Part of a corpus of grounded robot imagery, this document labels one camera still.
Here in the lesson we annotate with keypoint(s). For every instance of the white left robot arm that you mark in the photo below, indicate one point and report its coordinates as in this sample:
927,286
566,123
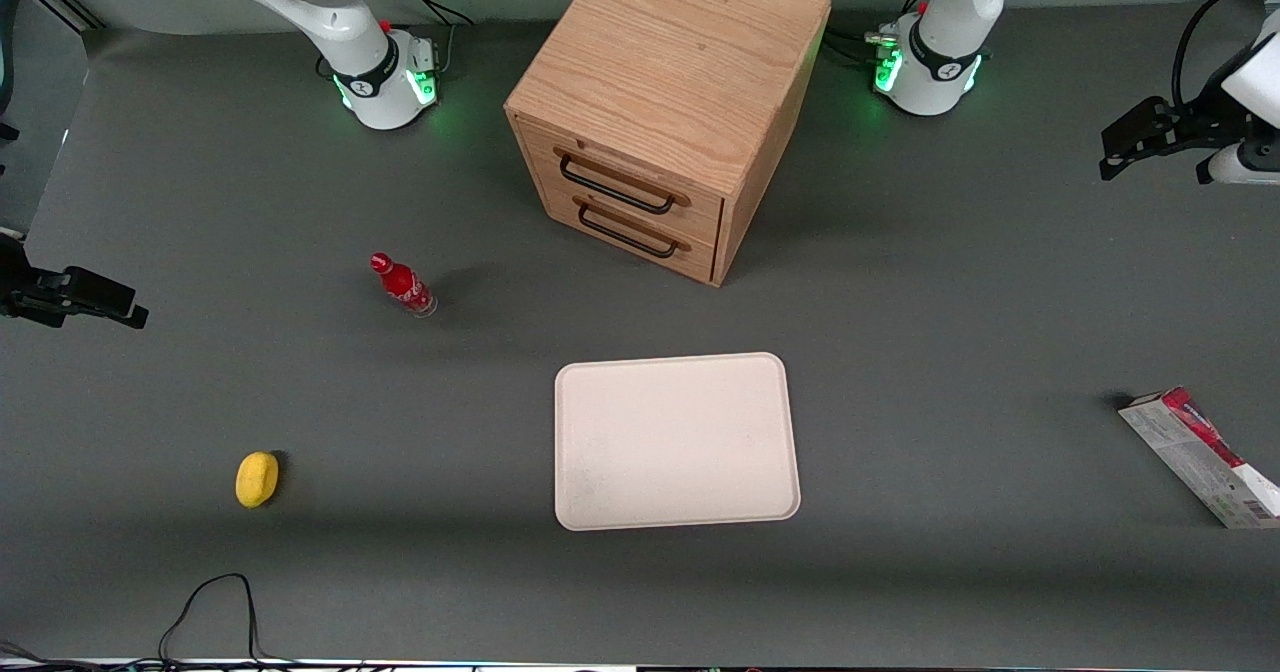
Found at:
940,52

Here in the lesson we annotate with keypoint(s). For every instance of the red cookie box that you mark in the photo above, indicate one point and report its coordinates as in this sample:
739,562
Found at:
1200,452

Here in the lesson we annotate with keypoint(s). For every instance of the oak wooden drawer cabinet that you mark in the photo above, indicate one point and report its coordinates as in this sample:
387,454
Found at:
670,62

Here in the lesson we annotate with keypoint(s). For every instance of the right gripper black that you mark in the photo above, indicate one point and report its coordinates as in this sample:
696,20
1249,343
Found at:
20,297

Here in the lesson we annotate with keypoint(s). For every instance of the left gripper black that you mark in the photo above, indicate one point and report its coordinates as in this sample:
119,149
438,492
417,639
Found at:
1203,124

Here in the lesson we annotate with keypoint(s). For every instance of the beige rectangular tray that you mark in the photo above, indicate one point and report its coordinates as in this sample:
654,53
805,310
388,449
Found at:
675,442

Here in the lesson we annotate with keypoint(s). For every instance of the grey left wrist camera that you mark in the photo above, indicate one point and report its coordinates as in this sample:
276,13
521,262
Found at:
1245,164

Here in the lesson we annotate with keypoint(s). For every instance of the black frame rail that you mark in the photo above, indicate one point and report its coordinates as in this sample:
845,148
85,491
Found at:
60,2

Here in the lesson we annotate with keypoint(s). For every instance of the red cola bottle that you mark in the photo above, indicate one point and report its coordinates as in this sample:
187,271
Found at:
405,287

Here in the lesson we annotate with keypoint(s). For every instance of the yellow lemon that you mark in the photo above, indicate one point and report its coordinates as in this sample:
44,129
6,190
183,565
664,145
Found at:
256,479

